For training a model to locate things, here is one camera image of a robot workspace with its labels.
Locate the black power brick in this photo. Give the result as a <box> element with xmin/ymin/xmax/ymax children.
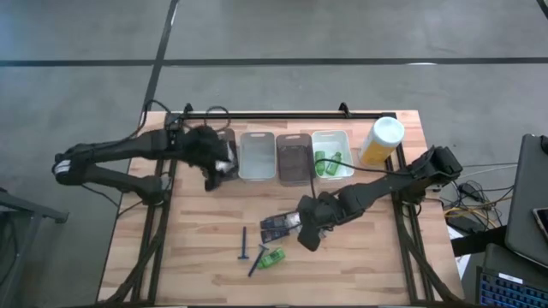
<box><xmin>447</xmin><ymin>216</ymin><xmax>479</xmax><ymax>235</ymax></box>

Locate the dark translucent plastic bin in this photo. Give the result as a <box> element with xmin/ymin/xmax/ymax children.
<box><xmin>216</xmin><ymin>127</ymin><xmax>240</xmax><ymax>181</ymax></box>
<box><xmin>276</xmin><ymin>133</ymin><xmax>317</xmax><ymax>187</ymax></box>

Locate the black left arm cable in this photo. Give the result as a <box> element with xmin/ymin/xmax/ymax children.
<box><xmin>83</xmin><ymin>98</ymin><xmax>232</xmax><ymax>215</ymax></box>

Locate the black power adapter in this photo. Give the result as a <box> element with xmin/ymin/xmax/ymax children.
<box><xmin>458</xmin><ymin>182</ymin><xmax>485</xmax><ymax>203</ymax></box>

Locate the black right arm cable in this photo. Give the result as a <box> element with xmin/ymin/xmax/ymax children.
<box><xmin>310</xmin><ymin>157</ymin><xmax>414</xmax><ymax>200</ymax></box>

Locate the blue disposable razor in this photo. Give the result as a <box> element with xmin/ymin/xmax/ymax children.
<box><xmin>237</xmin><ymin>225</ymin><xmax>250</xmax><ymax>261</ymax></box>
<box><xmin>247</xmin><ymin>243</ymin><xmax>270</xmax><ymax>278</ymax></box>

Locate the grey metal stand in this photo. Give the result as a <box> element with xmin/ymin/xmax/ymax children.
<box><xmin>0</xmin><ymin>187</ymin><xmax>69</xmax><ymax>308</ymax></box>

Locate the grey closed laptop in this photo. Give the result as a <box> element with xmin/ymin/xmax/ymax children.
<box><xmin>503</xmin><ymin>133</ymin><xmax>548</xmax><ymax>270</ymax></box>

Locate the yellow cable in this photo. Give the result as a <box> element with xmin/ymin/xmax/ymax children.
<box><xmin>443</xmin><ymin>200</ymin><xmax>515</xmax><ymax>219</ymax></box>

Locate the black aluminium table frame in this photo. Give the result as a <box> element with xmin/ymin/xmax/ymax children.
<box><xmin>98</xmin><ymin>102</ymin><xmax>466</xmax><ymax>307</ymax></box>

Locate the backlit keyboard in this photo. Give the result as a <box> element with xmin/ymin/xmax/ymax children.
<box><xmin>475</xmin><ymin>265</ymin><xmax>548</xmax><ymax>308</ymax></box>

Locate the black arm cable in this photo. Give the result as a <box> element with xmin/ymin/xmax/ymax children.
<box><xmin>310</xmin><ymin>157</ymin><xmax>414</xmax><ymax>200</ymax></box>
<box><xmin>83</xmin><ymin>98</ymin><xmax>232</xmax><ymax>215</ymax></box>

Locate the pale translucent plastic bin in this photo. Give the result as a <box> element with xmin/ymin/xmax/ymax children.
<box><xmin>238</xmin><ymin>131</ymin><xmax>277</xmax><ymax>184</ymax></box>

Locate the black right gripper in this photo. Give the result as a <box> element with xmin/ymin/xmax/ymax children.
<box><xmin>297</xmin><ymin>192</ymin><xmax>343</xmax><ymax>252</ymax></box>

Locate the white plastic bin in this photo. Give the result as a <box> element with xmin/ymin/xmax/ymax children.
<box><xmin>311</xmin><ymin>129</ymin><xmax>355</xmax><ymax>181</ymax></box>

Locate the black strap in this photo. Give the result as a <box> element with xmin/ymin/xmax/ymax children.
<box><xmin>450</xmin><ymin>225</ymin><xmax>509</xmax><ymax>258</ymax></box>

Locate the yellow white wipes canister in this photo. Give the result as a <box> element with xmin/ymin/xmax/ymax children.
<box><xmin>358</xmin><ymin>115</ymin><xmax>406</xmax><ymax>169</ymax></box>

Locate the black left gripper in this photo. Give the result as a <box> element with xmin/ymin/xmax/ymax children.
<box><xmin>183</xmin><ymin>125</ymin><xmax>239</xmax><ymax>193</ymax></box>

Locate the smartphone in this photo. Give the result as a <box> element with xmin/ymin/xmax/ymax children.
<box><xmin>532</xmin><ymin>207</ymin><xmax>548</xmax><ymax>240</ymax></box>

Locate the white paper sheet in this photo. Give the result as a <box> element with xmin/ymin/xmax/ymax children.
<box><xmin>445</xmin><ymin>224</ymin><xmax>472</xmax><ymax>279</ymax></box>

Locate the dark grey case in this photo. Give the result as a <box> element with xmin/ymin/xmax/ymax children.
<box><xmin>482</xmin><ymin>242</ymin><xmax>548</xmax><ymax>283</ymax></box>

